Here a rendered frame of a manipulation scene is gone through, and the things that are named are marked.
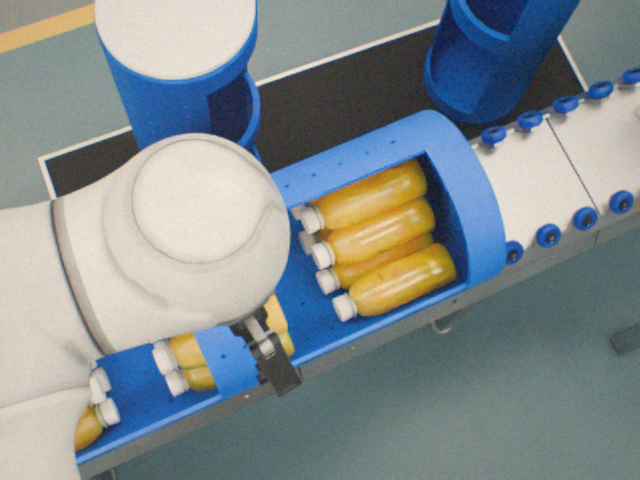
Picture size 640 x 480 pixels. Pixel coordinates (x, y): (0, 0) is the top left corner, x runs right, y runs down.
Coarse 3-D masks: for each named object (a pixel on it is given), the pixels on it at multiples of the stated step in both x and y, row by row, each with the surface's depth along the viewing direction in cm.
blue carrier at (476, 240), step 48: (384, 144) 132; (432, 144) 131; (288, 192) 128; (432, 192) 153; (480, 192) 129; (480, 240) 130; (288, 288) 151; (336, 336) 142; (144, 384) 144; (240, 384) 129; (144, 432) 129
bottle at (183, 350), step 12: (276, 300) 132; (276, 312) 132; (276, 324) 132; (180, 336) 131; (192, 336) 130; (168, 348) 131; (180, 348) 130; (192, 348) 130; (180, 360) 130; (192, 360) 130; (204, 360) 131
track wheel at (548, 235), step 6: (540, 228) 155; (546, 228) 154; (552, 228) 154; (558, 228) 154; (540, 234) 154; (546, 234) 154; (552, 234) 155; (558, 234) 155; (540, 240) 154; (546, 240) 155; (552, 240) 155; (558, 240) 156; (546, 246) 156
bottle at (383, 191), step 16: (416, 160) 138; (368, 176) 137; (384, 176) 137; (400, 176) 137; (416, 176) 138; (336, 192) 136; (352, 192) 136; (368, 192) 136; (384, 192) 137; (400, 192) 137; (416, 192) 139; (320, 208) 137; (336, 208) 136; (352, 208) 136; (368, 208) 137; (384, 208) 138; (320, 224) 137; (336, 224) 137; (352, 224) 138
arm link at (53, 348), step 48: (0, 240) 51; (48, 240) 51; (0, 288) 50; (48, 288) 50; (0, 336) 49; (48, 336) 50; (0, 384) 49; (48, 384) 50; (0, 432) 49; (48, 432) 51
